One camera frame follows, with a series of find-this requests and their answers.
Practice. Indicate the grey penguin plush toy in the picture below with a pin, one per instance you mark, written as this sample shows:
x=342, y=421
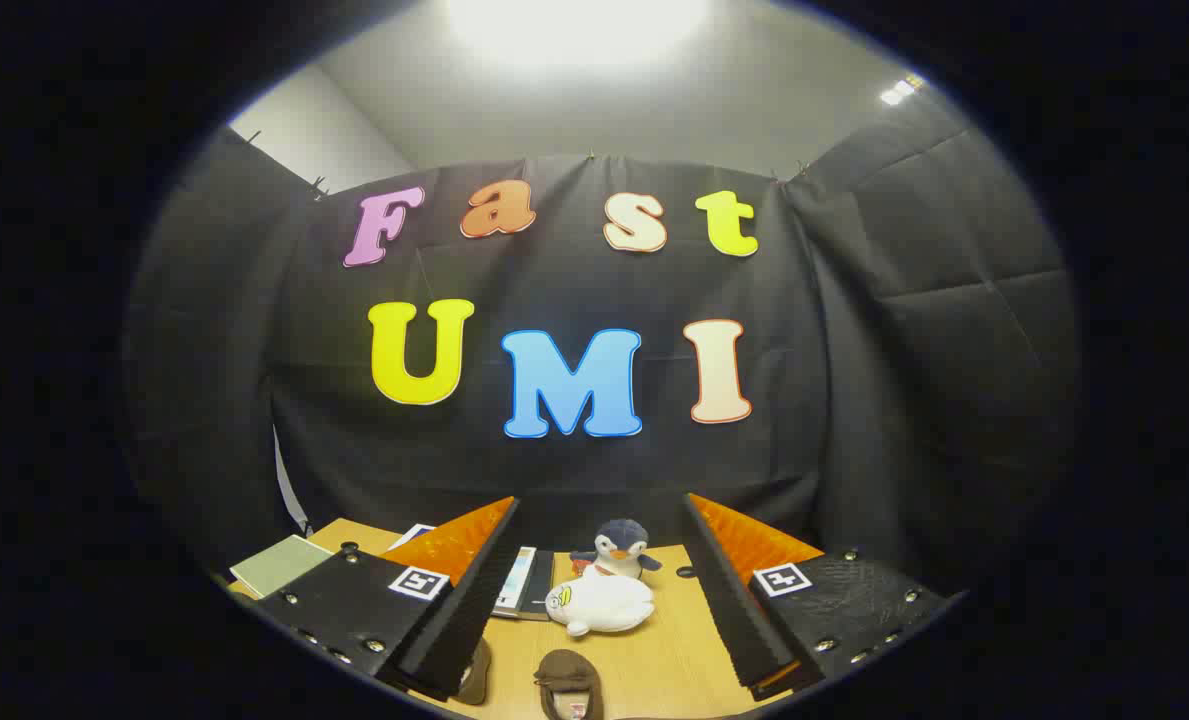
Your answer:
x=619, y=545

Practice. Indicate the small ceiling light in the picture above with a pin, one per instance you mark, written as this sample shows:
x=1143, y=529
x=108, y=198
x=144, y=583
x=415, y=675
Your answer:
x=899, y=90

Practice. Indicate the white duck plush toy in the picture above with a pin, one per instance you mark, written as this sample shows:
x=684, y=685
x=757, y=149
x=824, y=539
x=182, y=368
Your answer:
x=604, y=605

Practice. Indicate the white book with blue picture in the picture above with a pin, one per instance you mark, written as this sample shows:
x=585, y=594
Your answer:
x=414, y=535

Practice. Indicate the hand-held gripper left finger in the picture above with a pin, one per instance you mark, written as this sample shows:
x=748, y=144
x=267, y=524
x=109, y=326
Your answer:
x=474, y=610

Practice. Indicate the bright ceiling light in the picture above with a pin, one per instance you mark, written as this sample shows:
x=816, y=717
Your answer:
x=574, y=20

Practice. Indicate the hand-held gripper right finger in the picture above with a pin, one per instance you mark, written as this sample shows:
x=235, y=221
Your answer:
x=734, y=610

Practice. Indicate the brown fuzzy shoe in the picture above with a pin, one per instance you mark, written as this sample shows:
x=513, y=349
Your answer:
x=569, y=685
x=476, y=675

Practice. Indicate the dark hardcover book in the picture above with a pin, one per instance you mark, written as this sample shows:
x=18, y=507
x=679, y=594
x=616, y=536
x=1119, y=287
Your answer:
x=542, y=580

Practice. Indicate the white book with sky picture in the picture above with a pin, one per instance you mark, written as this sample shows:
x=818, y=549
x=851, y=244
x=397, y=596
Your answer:
x=516, y=585

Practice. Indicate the pale green fabric storage box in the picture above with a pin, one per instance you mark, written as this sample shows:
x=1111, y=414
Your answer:
x=279, y=565

